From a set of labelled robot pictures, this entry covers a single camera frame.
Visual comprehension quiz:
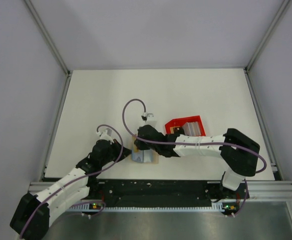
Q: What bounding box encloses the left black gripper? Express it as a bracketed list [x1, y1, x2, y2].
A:
[100, 138, 132, 167]

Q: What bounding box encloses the grey credit card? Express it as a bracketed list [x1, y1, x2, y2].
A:
[143, 149, 153, 163]

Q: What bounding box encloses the beige card holder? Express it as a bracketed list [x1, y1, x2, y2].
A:
[131, 137, 159, 164]

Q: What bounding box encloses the red plastic card tray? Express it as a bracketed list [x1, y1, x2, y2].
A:
[165, 115, 206, 137]

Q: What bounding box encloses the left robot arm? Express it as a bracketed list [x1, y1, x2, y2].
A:
[10, 140, 131, 240]

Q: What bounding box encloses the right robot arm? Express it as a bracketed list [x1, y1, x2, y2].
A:
[134, 125, 260, 198]

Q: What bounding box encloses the stack of upright cards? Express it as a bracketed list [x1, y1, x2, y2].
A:
[182, 121, 201, 137]

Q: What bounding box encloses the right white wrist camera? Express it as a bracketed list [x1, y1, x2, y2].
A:
[141, 112, 157, 128]

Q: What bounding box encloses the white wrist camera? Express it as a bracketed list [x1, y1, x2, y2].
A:
[96, 128, 114, 143]
[141, 112, 157, 128]

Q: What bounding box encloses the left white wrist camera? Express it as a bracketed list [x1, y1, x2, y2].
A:
[96, 128, 114, 143]

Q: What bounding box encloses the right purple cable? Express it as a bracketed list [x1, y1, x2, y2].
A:
[122, 98, 267, 173]

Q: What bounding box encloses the purple cable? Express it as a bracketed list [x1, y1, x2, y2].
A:
[19, 124, 124, 240]
[122, 98, 267, 173]

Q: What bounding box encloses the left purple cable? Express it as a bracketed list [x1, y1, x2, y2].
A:
[19, 124, 124, 240]

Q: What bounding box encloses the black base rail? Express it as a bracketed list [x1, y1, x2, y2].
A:
[85, 179, 249, 208]

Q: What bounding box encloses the white slotted cable duct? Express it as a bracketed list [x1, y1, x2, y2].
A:
[68, 201, 239, 214]

